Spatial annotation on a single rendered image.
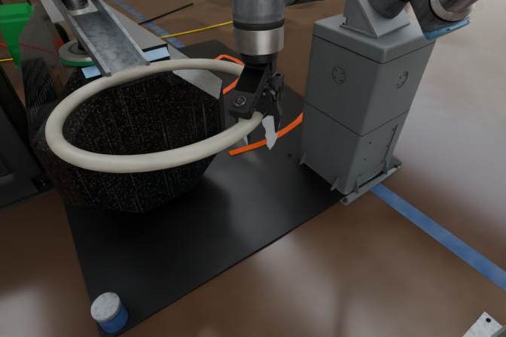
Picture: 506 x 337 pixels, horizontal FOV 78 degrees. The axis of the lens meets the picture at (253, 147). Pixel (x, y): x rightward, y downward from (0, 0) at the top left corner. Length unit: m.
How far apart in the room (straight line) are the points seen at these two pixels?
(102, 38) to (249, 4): 0.66
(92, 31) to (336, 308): 1.36
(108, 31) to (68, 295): 1.10
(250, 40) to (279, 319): 1.14
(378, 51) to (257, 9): 0.89
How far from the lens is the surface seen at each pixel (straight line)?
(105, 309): 1.40
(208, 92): 1.45
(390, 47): 1.38
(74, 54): 1.31
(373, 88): 1.43
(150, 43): 1.38
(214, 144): 0.55
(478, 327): 1.66
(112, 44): 1.09
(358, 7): 1.47
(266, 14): 0.54
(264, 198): 1.73
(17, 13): 3.29
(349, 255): 1.62
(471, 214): 2.05
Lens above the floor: 1.34
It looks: 40 degrees down
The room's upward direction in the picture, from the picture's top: straight up
